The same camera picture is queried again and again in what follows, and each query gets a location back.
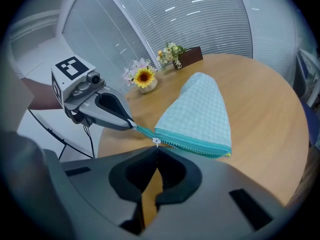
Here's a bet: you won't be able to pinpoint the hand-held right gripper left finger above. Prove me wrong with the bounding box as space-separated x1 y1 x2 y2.
59 145 160 236

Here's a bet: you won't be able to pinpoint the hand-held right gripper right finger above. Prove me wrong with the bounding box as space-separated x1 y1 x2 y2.
139 145 293 240

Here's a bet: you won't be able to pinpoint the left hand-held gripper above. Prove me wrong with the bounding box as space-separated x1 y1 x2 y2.
51 55 138 132

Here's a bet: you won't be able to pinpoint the teal zip pouch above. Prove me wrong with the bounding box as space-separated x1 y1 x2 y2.
136 71 232 159

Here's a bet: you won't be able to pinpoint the person's left forearm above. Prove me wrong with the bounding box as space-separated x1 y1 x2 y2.
21 78 65 110

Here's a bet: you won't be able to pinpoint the pink flowers with sunflower pot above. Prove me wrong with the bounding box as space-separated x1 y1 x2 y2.
122 57 159 95

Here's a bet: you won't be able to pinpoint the small yellow white flower bouquet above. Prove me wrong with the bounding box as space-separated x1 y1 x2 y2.
156 41 187 67

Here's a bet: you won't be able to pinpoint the brown tissue box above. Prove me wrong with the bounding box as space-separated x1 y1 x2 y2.
172 46 204 71

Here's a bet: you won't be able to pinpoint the person's white shirt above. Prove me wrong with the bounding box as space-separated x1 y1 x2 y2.
0 56 35 135

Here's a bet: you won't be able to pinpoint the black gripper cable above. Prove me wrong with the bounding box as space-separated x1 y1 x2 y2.
83 125 96 159

